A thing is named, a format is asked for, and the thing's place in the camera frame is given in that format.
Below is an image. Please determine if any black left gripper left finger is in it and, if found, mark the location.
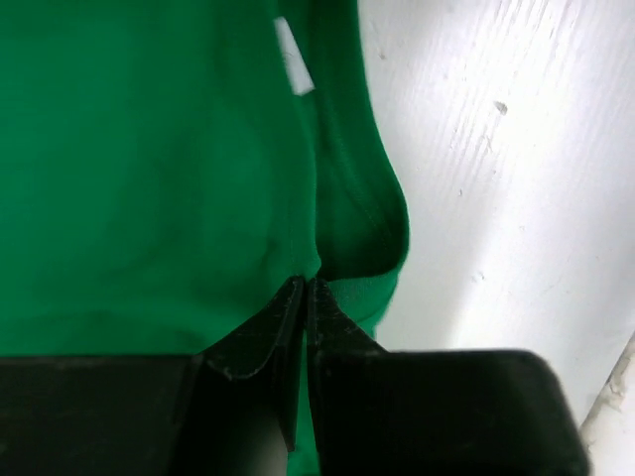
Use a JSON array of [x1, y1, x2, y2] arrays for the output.
[[1, 277, 304, 475]]

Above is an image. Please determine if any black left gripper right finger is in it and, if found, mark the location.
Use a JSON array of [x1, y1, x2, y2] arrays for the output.
[[307, 280, 590, 476]]

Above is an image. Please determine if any green t shirt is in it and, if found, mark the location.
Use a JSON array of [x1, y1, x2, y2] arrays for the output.
[[1, 1, 409, 475]]

